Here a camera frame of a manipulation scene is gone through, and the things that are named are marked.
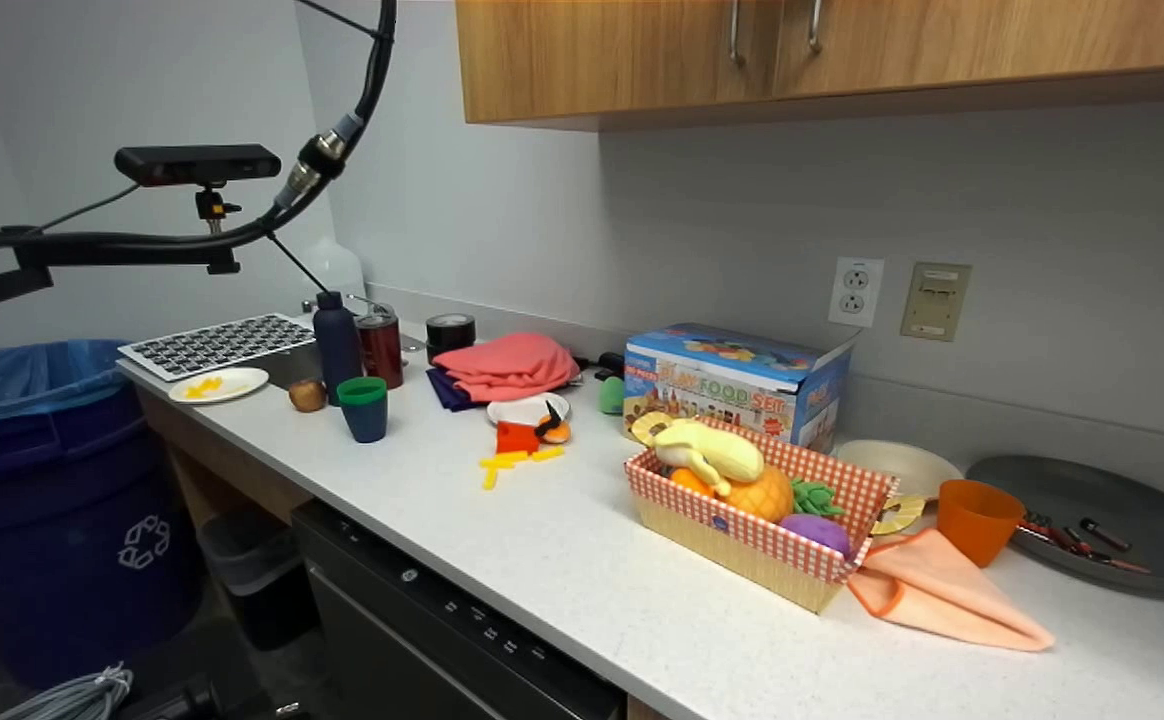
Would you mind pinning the wooden lower cabinet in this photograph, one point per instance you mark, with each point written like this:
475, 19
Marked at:
218, 473

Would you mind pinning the yellow toy fries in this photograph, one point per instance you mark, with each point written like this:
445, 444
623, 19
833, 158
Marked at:
506, 461

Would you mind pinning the dark purple cloth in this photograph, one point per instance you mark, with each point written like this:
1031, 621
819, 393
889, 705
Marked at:
449, 393

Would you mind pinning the brown round toy food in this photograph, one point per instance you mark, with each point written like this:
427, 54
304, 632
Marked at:
304, 399

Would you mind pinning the purple toy eggplant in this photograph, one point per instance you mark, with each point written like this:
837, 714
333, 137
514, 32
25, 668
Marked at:
819, 531

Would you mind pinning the dark blue water bottle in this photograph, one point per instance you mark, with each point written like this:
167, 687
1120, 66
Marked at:
333, 337

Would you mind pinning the orange toy fruit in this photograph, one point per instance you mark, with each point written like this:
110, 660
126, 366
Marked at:
768, 498

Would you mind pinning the yellow plush banana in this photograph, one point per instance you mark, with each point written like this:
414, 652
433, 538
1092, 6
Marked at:
713, 454

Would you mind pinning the beige bowl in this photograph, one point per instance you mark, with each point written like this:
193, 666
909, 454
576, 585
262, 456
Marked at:
892, 469

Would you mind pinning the small dark waste bin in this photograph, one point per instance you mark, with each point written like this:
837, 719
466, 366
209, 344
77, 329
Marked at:
262, 572

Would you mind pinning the black dishwasher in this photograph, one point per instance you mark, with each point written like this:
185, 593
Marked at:
409, 644

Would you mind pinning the black camera on boom stand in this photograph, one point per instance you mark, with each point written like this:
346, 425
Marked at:
42, 251

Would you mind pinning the salmon cloth napkin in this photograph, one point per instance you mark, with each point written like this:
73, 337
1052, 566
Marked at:
930, 585

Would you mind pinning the dark grey round tray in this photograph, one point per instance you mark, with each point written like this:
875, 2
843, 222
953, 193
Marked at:
1084, 520

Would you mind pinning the pink folded cloth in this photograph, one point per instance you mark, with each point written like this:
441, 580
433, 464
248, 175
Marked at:
506, 370

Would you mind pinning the blue toy food box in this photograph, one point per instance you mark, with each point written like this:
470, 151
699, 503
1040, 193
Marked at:
739, 377

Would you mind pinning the green toy vegetable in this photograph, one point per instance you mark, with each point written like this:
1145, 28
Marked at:
813, 498

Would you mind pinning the red toy fries holder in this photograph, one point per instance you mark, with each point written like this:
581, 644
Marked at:
519, 438

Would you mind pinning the beige wall plate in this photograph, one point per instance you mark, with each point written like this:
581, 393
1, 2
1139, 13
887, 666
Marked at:
932, 301

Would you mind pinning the orange plastic cup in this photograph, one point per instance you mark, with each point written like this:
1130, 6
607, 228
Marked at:
979, 518

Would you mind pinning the green toy food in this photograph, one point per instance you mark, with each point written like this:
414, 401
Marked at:
609, 399

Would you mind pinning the clear plastic jug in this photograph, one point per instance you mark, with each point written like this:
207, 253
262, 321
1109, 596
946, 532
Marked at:
339, 268

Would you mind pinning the dark red tumbler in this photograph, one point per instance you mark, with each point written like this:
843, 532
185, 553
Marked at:
382, 344

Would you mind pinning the checkered dish rack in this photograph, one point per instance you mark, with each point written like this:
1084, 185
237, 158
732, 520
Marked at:
218, 344

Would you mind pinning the white plate with yellow food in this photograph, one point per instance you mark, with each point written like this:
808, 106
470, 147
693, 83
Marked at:
218, 384

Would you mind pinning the blue recycling bin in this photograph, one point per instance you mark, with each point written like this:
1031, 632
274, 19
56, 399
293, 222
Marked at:
99, 553

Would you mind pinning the grey cloth on floor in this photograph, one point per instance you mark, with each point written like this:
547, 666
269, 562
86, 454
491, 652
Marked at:
83, 696

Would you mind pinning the white wall outlet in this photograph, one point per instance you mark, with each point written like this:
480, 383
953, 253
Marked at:
855, 290

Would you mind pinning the red checkered cardboard basket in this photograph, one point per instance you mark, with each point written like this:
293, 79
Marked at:
762, 550

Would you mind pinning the green and blue cup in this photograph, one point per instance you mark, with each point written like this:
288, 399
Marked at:
365, 407

